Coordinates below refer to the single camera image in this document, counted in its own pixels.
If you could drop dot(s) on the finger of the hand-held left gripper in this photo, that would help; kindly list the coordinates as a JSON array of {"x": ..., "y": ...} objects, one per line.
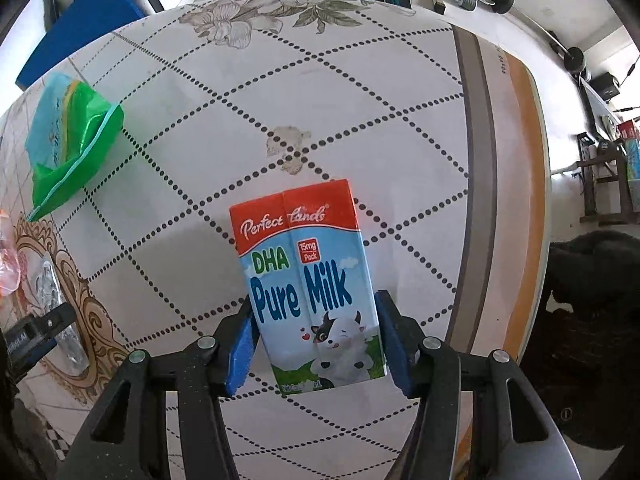
[
  {"x": 55, "y": 318},
  {"x": 35, "y": 355}
]

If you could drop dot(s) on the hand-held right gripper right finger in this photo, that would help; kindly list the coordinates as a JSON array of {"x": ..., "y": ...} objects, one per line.
[{"x": 396, "y": 347}]

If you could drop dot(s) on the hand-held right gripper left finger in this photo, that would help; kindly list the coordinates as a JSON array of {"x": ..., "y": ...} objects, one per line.
[{"x": 240, "y": 355}]

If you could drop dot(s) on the silver blister pack tray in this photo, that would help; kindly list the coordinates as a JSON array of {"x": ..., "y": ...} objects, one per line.
[{"x": 47, "y": 280}]

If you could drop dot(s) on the blue and red milk carton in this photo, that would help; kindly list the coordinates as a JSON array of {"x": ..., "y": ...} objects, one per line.
[{"x": 310, "y": 290}]

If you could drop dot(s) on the orange plastic wrapper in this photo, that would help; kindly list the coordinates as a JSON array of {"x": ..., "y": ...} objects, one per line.
[{"x": 7, "y": 270}]

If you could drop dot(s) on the green and blue plastic bag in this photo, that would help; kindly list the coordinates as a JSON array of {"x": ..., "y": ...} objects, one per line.
[{"x": 65, "y": 145}]

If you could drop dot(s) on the dark cloth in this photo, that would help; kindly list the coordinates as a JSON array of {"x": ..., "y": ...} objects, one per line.
[{"x": 595, "y": 265}]

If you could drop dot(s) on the floral patterned tablecloth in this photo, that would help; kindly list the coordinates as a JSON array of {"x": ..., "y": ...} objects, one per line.
[{"x": 300, "y": 125}]

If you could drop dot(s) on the dark wooden rack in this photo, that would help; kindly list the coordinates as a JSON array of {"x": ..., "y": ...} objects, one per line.
[{"x": 597, "y": 167}]

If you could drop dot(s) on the blue foam mat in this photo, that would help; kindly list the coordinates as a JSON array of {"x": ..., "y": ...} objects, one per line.
[{"x": 85, "y": 25}]

